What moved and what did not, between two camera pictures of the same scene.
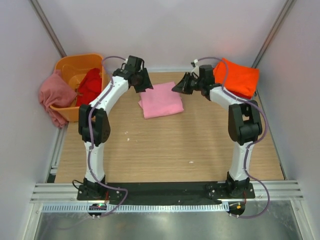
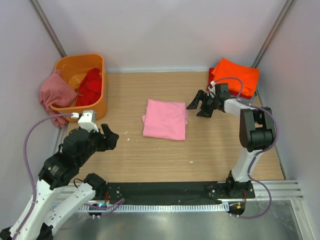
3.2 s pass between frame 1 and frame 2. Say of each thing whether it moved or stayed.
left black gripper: moved
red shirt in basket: stayed
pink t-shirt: moved
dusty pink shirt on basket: stayed
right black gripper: moved
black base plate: stayed
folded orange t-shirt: stayed
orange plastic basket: stayed
